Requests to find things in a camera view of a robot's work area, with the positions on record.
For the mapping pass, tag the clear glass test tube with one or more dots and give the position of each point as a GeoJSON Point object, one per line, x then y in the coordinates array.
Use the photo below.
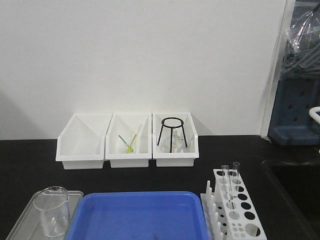
{"type": "Point", "coordinates": [227, 185]}

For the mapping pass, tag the white storage bin right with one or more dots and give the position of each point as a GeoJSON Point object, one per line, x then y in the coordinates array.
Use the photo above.
{"type": "Point", "coordinates": [188, 156]}

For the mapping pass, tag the black sink basin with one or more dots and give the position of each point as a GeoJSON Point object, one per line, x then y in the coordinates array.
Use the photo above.
{"type": "Point", "coordinates": [299, 185]}

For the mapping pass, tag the blue grey pegboard rack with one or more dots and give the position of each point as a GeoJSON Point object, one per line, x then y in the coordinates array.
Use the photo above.
{"type": "Point", "coordinates": [291, 124]}

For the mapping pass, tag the glass test tube in rack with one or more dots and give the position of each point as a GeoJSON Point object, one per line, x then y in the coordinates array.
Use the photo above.
{"type": "Point", "coordinates": [235, 172]}

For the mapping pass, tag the white storage bin left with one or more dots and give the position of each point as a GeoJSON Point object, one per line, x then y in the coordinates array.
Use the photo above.
{"type": "Point", "coordinates": [81, 144]}

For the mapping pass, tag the white storage bin middle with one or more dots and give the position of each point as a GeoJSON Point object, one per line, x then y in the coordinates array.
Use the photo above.
{"type": "Point", "coordinates": [127, 125]}

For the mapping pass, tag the clear plastic bag of pegs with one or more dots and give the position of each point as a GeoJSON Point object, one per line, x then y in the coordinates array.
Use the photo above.
{"type": "Point", "coordinates": [302, 50]}

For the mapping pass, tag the white test tube rack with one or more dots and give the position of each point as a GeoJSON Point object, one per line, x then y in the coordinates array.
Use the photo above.
{"type": "Point", "coordinates": [223, 223]}

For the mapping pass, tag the yellow green droppers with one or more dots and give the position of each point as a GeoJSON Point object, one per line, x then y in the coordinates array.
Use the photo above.
{"type": "Point", "coordinates": [130, 144]}

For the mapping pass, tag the glass flask in bin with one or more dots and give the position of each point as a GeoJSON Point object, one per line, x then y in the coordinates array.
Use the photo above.
{"type": "Point", "coordinates": [173, 143]}

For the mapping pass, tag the white storage bin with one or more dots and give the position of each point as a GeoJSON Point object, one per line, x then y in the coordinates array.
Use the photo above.
{"type": "Point", "coordinates": [127, 125]}
{"type": "Point", "coordinates": [188, 156]}
{"type": "Point", "coordinates": [81, 144]}

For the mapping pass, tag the clear glass beaker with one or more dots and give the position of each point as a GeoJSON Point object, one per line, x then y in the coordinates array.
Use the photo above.
{"type": "Point", "coordinates": [52, 203]}

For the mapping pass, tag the clear plastic tray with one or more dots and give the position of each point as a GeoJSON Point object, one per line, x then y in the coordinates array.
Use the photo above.
{"type": "Point", "coordinates": [28, 226]}

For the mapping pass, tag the black wire tripod stand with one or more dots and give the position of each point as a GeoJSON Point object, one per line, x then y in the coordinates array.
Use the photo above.
{"type": "Point", "coordinates": [172, 123]}

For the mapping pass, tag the white wire holder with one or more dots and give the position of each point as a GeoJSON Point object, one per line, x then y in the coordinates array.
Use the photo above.
{"type": "Point", "coordinates": [314, 113]}

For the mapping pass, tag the blue plastic tray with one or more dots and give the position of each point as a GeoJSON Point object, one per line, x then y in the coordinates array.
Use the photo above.
{"type": "Point", "coordinates": [145, 215]}

